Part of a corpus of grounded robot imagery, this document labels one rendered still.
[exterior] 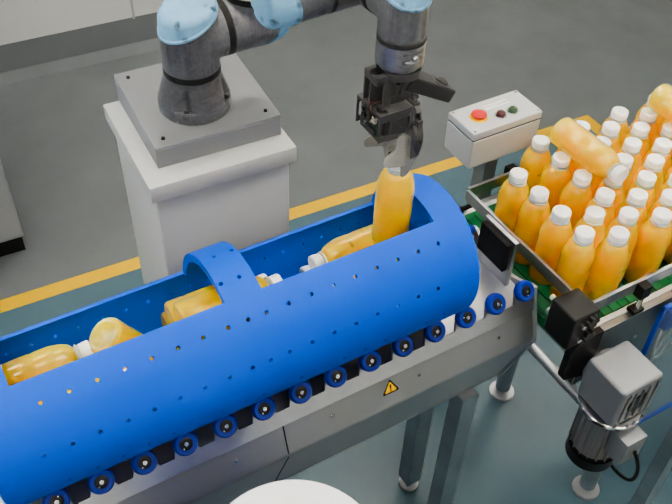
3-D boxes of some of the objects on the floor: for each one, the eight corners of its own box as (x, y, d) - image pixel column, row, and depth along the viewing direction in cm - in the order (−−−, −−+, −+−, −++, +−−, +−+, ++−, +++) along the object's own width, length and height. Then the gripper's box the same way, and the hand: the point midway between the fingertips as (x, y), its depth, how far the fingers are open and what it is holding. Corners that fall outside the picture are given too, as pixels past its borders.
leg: (421, 518, 240) (448, 386, 196) (437, 509, 242) (468, 376, 199) (432, 534, 237) (462, 404, 193) (449, 525, 239) (482, 394, 195)
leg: (394, 480, 249) (414, 345, 205) (411, 471, 251) (434, 336, 207) (405, 495, 245) (428, 362, 201) (421, 486, 247) (447, 352, 204)
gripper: (351, 52, 130) (345, 160, 145) (391, 90, 123) (381, 199, 138) (397, 39, 133) (387, 146, 148) (439, 75, 126) (424, 183, 141)
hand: (399, 160), depth 143 cm, fingers closed on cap, 4 cm apart
